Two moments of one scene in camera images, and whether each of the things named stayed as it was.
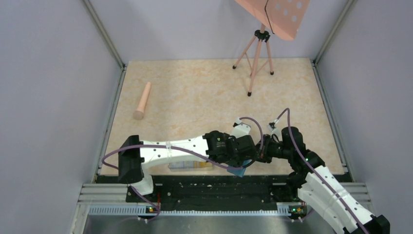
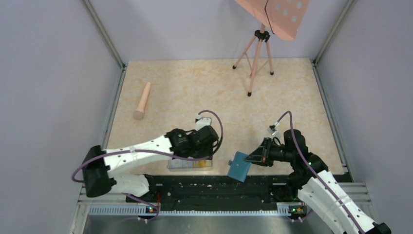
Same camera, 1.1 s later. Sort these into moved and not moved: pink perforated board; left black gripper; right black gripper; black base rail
Moved: left black gripper
Not moved: pink perforated board; right black gripper; black base rail
